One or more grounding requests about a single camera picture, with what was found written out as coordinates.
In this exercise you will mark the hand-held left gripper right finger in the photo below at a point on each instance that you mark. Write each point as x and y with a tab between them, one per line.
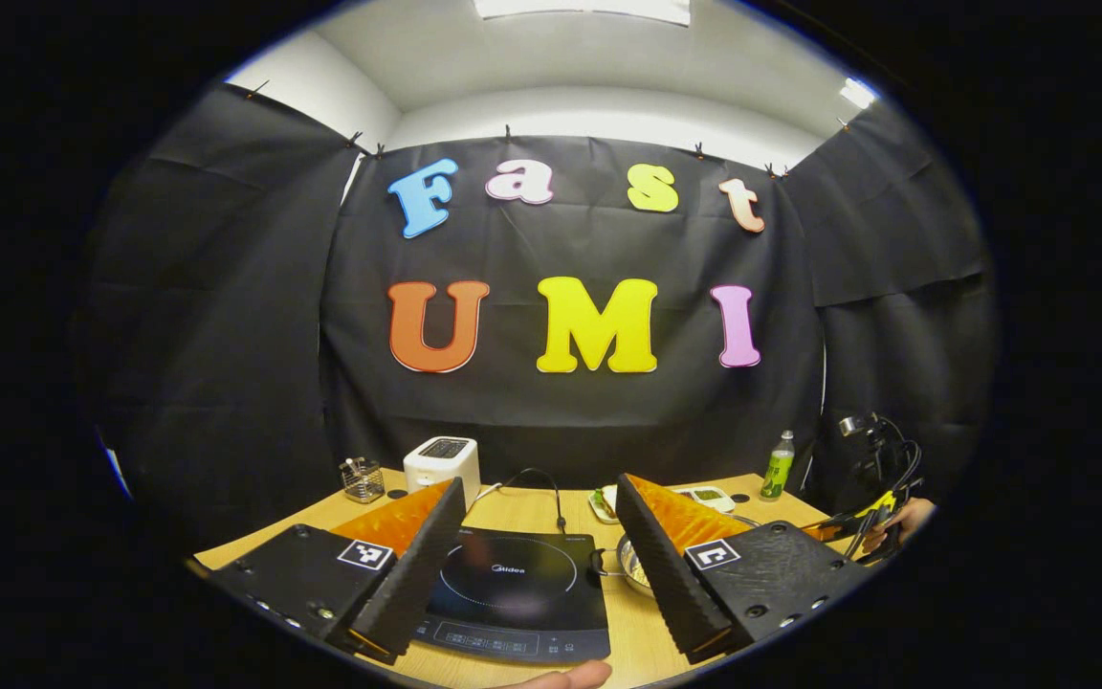
666	574

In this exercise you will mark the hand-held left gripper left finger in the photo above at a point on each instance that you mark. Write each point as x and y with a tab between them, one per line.
417	574

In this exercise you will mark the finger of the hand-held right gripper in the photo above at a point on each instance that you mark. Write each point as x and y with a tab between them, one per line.
852	522

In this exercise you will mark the black induction cooktop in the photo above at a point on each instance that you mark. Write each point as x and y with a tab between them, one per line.
522	593

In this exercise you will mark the pile of soybeans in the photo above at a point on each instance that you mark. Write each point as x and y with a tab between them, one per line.
640	571

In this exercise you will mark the white divided dish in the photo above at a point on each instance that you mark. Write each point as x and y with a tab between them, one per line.
709	498

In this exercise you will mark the green label plastic bottle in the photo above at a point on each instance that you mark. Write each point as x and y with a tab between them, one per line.
778	469

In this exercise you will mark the white sandwich plate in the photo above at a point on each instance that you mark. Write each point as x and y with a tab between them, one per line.
602	507

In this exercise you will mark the white toaster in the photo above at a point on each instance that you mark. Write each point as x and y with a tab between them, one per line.
441	469

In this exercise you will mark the black backdrop cloth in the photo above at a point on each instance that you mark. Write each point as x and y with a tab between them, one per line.
226	335

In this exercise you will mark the small ceiling light panel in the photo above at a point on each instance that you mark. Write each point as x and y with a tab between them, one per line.
857	93

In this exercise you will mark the large ceiling light panel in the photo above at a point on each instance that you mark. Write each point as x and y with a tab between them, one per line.
580	10

